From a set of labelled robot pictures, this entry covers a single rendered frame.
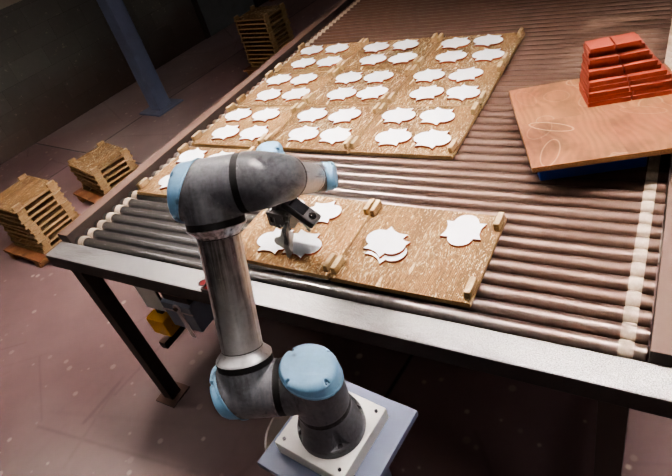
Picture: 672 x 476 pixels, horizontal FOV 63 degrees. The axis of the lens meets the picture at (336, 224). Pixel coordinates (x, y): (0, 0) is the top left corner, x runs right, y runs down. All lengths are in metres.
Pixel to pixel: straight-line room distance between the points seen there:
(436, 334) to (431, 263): 0.23
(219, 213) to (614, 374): 0.87
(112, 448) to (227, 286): 1.84
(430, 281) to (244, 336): 0.57
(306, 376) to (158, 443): 1.68
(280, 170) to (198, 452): 1.76
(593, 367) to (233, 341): 0.75
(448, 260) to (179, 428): 1.60
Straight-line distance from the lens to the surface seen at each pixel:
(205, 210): 1.03
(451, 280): 1.47
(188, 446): 2.62
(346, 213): 1.78
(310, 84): 2.80
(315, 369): 1.10
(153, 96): 5.94
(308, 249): 1.67
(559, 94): 2.02
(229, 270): 1.07
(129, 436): 2.82
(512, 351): 1.34
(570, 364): 1.32
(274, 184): 1.01
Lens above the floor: 1.97
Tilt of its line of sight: 36 degrees down
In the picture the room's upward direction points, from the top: 18 degrees counter-clockwise
